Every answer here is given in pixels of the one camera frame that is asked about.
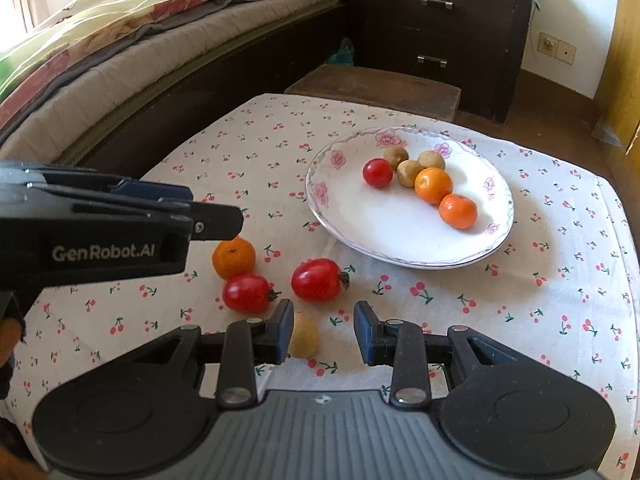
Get bed with floral quilt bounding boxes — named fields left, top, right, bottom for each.
left=0, top=0, right=346, bottom=161

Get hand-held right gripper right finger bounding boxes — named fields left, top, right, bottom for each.
left=353, top=300, right=516, bottom=409

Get dark wooden nightstand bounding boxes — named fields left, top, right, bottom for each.
left=342, top=0, right=535, bottom=125

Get red cherry tomato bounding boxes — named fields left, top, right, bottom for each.
left=291, top=258, right=351, bottom=303
left=222, top=273, right=282, bottom=314
left=362, top=158, right=394, bottom=189

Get clear plastic wrapper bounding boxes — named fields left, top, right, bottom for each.
left=591, top=121, right=625, bottom=148

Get white floral plate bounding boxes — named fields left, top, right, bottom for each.
left=305, top=126, right=516, bottom=268

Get floral quilt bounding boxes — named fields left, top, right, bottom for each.
left=0, top=0, right=346, bottom=106

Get beige wall socket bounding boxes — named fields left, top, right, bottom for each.
left=537, top=31, right=577, bottom=65

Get green plastic bag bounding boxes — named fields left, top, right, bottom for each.
left=334, top=36, right=356, bottom=67

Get small orange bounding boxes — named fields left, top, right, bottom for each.
left=212, top=236, right=256, bottom=281
left=439, top=193, right=478, bottom=230
left=414, top=167, right=454, bottom=205

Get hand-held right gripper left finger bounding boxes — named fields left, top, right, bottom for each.
left=125, top=298, right=296, bottom=409

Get wooden wardrobe doors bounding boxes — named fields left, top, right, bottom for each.
left=595, top=0, right=640, bottom=201

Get brown wooden stool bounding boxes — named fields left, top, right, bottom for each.
left=284, top=64, right=462, bottom=123

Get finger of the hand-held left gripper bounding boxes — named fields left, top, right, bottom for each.
left=72, top=202, right=245, bottom=242
left=110, top=181, right=194, bottom=211

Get tan longan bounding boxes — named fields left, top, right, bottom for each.
left=417, top=150, right=446, bottom=172
left=383, top=146, right=410, bottom=171
left=287, top=311, right=320, bottom=359
left=397, top=159, right=426, bottom=188

